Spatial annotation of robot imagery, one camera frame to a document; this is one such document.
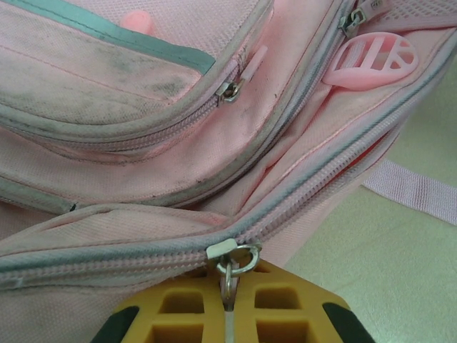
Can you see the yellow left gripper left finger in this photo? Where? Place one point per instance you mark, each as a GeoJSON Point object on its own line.
{"type": "Point", "coordinates": [150, 307]}

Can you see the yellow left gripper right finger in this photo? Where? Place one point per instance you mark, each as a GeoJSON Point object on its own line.
{"type": "Point", "coordinates": [246, 311]}

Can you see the pink backpack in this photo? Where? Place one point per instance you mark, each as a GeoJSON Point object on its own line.
{"type": "Point", "coordinates": [178, 150]}

